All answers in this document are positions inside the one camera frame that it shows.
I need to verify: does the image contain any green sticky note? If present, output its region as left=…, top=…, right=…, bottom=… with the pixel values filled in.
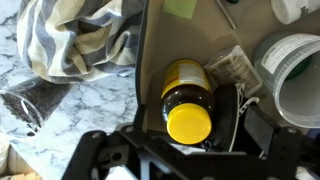
left=162, top=0, right=199, bottom=20

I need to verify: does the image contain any navy blue shoe box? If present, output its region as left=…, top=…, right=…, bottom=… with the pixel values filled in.
left=134, top=0, right=320, bottom=135

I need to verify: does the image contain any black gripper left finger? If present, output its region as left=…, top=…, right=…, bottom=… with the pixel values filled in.
left=61, top=124, right=188, bottom=180

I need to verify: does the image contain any clear plastic measuring container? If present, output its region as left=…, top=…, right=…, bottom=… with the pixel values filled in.
left=253, top=31, right=320, bottom=130

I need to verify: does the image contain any clear labelled packet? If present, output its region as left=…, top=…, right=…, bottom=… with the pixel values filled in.
left=203, top=44, right=265, bottom=98

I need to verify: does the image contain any striped grey white cloth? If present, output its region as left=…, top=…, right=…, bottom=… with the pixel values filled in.
left=16, top=0, right=146, bottom=85

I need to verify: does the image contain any thin metal rod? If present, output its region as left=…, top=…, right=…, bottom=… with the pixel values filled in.
left=214, top=0, right=238, bottom=31

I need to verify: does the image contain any clear drinking glass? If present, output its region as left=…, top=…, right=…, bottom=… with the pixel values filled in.
left=0, top=77, right=73, bottom=139

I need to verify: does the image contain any yellow and brown bottle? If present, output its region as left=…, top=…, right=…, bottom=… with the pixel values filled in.
left=160, top=58, right=216, bottom=146

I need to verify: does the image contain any white labelled pill bottle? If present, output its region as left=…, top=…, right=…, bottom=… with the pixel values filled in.
left=270, top=0, right=320, bottom=26

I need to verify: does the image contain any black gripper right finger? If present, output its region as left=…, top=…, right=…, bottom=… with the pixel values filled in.
left=244, top=104, right=306, bottom=180

